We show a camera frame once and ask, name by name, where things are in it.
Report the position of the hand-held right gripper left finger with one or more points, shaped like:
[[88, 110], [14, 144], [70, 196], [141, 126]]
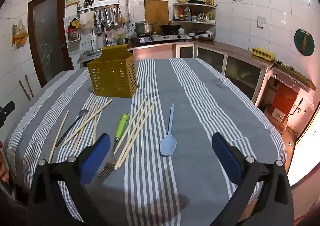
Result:
[[96, 158]]

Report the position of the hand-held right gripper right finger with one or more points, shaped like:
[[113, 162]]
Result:
[[226, 156]]

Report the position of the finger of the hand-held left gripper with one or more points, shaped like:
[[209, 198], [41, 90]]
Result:
[[7, 111]]

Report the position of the bunch of wooden chopsticks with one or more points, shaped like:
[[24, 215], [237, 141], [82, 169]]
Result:
[[133, 138]]

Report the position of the grey metal spoon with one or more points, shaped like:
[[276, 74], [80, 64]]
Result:
[[83, 113]]

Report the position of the light blue plastic spoon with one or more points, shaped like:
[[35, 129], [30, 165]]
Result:
[[168, 146]]

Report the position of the yellow perforated utensil holder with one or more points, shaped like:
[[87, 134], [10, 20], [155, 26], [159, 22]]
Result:
[[112, 76]]

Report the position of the person's left hand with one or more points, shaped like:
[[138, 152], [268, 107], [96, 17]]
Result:
[[3, 166]]

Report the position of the leaning metal rods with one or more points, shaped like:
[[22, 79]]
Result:
[[28, 86]]

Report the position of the grey striped tablecloth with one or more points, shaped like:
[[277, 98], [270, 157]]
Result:
[[200, 106]]

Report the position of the orange plastic bag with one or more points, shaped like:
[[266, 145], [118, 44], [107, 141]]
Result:
[[20, 36]]

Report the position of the kitchen counter cabinet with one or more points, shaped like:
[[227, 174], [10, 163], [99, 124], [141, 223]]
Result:
[[240, 71]]

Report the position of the brown frosted glass door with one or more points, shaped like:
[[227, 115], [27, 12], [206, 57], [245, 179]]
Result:
[[47, 33]]

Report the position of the steel kitchen sink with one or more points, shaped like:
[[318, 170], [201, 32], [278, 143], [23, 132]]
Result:
[[93, 53]]

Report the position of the grey stone slab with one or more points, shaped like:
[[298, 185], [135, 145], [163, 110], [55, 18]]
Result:
[[295, 76]]

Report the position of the yellow egg carton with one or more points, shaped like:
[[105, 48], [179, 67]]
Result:
[[262, 53]]

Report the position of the white soap bottle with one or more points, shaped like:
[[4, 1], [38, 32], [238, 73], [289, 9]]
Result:
[[93, 42]]

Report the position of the white hanging cloth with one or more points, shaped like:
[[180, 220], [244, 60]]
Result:
[[86, 20]]

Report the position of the small steel pot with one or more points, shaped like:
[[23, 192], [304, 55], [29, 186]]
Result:
[[122, 40]]

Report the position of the cluster of small bowls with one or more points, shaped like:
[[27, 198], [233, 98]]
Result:
[[202, 35]]

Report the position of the white timer box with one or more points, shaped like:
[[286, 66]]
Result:
[[72, 0]]

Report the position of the row of hanging ladles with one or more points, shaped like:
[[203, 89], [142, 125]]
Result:
[[110, 23]]

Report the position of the steel gas stove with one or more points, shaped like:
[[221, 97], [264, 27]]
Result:
[[160, 38]]

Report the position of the steel corner shelf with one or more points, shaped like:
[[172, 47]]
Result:
[[200, 23]]

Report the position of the green round hanging board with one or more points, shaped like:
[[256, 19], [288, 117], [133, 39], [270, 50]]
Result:
[[298, 41]]

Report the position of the steel cooking pot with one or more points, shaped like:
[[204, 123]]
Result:
[[145, 28]]

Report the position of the black wok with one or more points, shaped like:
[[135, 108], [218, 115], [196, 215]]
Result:
[[170, 28]]

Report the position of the row of condiment bottles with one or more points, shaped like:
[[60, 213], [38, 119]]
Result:
[[187, 13]]

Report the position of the black frying pan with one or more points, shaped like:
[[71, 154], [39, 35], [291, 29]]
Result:
[[196, 2]]

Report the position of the rectangular wooden cutting board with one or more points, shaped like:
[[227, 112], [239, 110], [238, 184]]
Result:
[[156, 12]]

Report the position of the tan bowl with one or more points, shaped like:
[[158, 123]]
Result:
[[181, 1]]

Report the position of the steel wall rack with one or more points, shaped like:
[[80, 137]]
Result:
[[100, 5]]

